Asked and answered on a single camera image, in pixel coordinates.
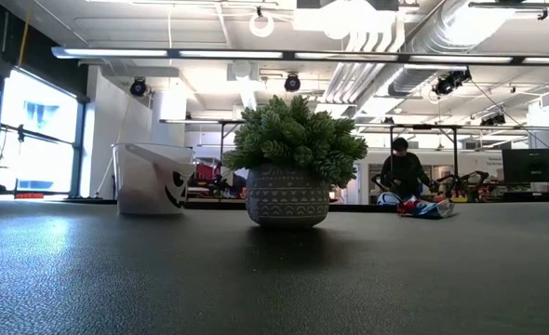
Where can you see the red candy packet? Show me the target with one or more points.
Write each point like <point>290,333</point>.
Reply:
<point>405,207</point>

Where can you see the white blue candy bar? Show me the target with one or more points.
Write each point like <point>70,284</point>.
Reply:
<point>430,212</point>
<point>423,204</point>

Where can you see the green spiky artificial plant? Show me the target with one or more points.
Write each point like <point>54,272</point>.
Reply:
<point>293,139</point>

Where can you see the black table mat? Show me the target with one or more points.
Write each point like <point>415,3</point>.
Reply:
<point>256,279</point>

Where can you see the long ceiling light bar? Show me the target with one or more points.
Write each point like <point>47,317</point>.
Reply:
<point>232,53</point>

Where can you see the white plastic bucket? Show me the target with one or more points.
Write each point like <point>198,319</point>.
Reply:
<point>151,186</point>

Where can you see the person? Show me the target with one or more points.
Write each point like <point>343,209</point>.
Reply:
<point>402,172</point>

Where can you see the white ceiling pipes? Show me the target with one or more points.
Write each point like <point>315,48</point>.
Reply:
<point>363,70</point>

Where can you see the black ceiling spotlight cluster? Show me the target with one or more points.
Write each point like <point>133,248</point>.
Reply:
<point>449,83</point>

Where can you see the large bright window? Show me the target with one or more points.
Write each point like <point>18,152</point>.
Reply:
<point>37,139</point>

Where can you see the black computer monitor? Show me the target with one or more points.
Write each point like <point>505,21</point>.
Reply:
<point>532,165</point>

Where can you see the black metal frame rig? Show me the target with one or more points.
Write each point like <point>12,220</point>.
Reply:
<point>222,139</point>
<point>455,158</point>

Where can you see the black aluminium table frame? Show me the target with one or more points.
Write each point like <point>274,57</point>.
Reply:
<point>209,204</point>

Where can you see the silver ventilation duct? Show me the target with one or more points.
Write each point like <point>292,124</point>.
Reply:
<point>442,37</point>

